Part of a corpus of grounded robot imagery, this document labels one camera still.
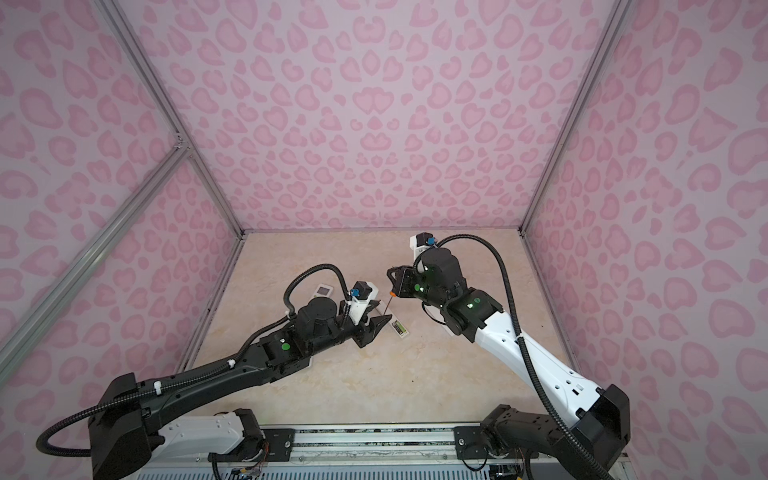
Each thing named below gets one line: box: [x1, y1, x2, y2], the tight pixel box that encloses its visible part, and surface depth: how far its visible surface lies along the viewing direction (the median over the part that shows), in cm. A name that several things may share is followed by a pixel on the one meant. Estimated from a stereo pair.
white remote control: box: [389, 319, 409, 339], surface depth 92 cm
